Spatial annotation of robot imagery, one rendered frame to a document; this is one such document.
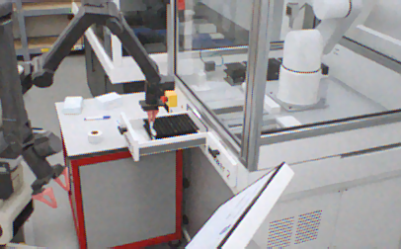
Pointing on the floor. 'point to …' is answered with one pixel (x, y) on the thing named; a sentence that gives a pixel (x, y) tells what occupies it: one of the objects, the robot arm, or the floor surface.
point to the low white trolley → (120, 182)
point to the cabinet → (312, 208)
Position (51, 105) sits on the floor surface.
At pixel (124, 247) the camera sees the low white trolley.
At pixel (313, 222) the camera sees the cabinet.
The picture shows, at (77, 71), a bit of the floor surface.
